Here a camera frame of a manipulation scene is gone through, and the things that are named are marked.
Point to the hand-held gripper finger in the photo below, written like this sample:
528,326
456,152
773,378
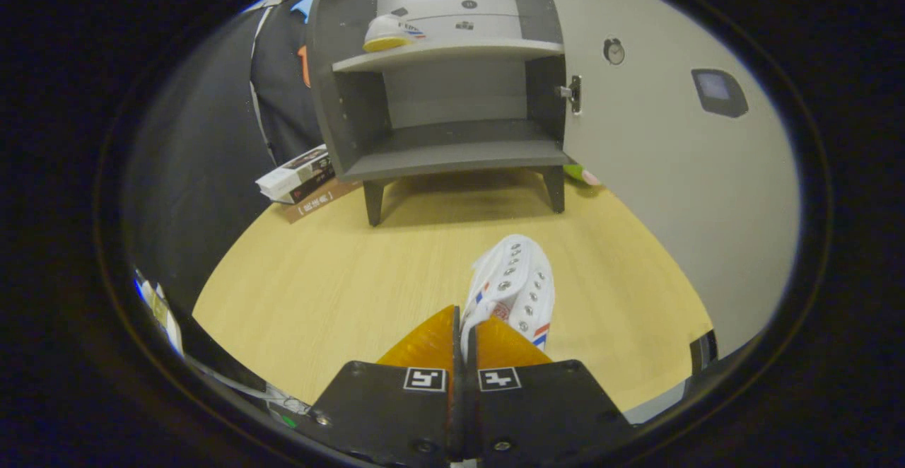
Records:
471,411
457,411

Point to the white shoe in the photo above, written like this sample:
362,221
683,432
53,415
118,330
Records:
389,32
512,277

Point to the light grey shoe cabinet door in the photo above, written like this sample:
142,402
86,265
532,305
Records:
672,206

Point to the brown book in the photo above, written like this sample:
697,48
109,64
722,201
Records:
322,203

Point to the pink and green plush toy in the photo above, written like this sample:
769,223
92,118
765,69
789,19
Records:
583,176

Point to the white side table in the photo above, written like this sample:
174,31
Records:
159,309

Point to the black backdrop cloth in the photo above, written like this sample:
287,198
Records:
205,157

